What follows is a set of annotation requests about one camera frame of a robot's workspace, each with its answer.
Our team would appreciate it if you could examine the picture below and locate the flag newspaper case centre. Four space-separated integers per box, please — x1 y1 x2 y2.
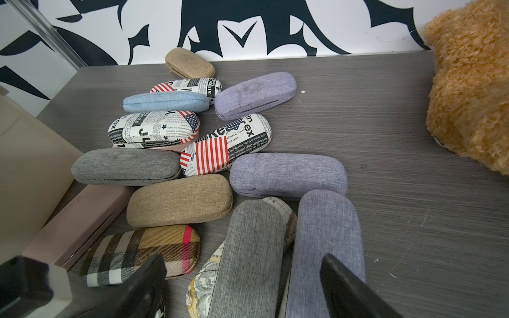
180 113 272 177

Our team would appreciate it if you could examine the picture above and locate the tan teddy bear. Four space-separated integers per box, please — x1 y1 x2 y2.
422 1 508 176

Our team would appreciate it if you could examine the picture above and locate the newspaper print case at back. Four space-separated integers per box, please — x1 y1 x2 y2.
150 78 223 105

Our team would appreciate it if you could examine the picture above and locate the pink hard case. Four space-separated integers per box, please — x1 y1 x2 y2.
22 185 135 270

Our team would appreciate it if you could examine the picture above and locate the cream plastic storage box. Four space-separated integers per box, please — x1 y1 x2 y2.
1 88 82 262

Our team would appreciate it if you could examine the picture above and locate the tan fabric case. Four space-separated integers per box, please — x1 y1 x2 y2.
127 174 233 229
165 48 216 79

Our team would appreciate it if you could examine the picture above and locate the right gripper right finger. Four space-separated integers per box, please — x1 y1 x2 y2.
320 254 402 318

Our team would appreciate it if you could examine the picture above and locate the light blue case at back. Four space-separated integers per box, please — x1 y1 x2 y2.
123 92 210 113

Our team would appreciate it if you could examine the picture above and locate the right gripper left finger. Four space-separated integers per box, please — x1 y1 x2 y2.
85 254 166 318

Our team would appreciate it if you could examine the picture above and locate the map print glasses case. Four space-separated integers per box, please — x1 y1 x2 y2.
186 196 297 318

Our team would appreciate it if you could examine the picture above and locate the purple case horizontal middle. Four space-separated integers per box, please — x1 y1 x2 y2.
229 153 348 200

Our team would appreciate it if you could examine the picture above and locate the plaid fabric glasses case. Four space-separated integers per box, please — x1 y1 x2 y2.
80 225 201 288

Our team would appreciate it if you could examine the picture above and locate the grey fabric case upright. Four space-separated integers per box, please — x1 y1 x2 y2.
209 200 286 317

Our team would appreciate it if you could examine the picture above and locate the purple case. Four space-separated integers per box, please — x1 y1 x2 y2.
214 72 297 121
285 189 366 317

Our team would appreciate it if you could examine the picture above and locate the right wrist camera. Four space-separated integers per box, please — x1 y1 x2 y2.
1 256 73 317

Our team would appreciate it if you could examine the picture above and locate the grey fabric case horizontal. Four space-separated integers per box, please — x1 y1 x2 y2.
71 148 182 187

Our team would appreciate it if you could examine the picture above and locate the newspaper flag case left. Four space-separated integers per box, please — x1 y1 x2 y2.
107 110 200 149

